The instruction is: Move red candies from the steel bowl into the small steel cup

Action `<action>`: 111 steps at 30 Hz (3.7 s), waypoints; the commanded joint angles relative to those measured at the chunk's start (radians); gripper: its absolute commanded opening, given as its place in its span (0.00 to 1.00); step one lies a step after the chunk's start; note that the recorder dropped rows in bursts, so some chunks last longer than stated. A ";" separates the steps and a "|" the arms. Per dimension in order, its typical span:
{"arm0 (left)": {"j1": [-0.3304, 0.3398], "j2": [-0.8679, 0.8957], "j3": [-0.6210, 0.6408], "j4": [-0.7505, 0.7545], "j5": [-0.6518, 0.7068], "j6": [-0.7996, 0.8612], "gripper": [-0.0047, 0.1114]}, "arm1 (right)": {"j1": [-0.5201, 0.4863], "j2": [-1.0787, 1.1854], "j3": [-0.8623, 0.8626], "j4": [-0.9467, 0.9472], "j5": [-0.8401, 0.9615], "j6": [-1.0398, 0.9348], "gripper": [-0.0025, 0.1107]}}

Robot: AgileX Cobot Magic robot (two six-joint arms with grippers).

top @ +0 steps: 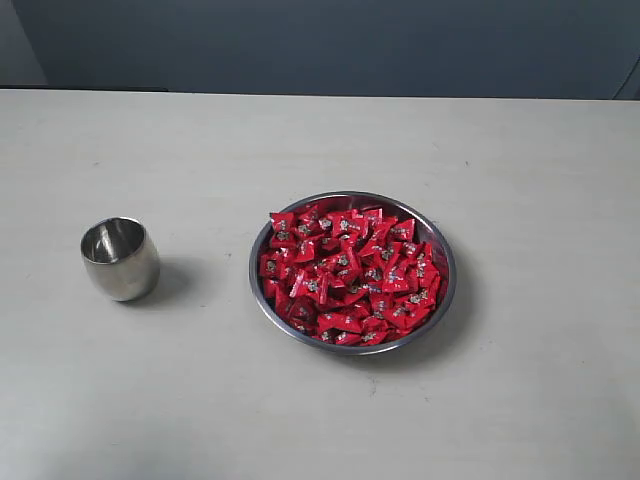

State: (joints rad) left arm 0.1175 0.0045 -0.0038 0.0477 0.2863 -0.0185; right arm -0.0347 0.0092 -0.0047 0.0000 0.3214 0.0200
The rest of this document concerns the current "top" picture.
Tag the stainless steel cup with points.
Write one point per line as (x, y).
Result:
(120, 258)

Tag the pile of red wrapped candies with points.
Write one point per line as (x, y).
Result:
(350, 280)

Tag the steel bowl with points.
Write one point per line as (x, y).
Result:
(445, 280)

